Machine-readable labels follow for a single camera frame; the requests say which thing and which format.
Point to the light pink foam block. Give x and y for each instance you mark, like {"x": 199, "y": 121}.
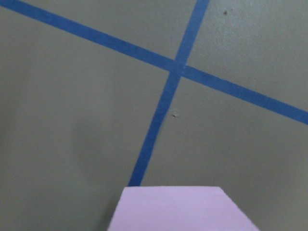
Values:
{"x": 178, "y": 208}

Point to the blue tape line right lengthwise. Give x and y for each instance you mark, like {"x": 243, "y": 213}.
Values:
{"x": 168, "y": 92}

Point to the blue tape line far crosswise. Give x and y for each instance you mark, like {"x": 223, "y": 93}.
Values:
{"x": 155, "y": 59}

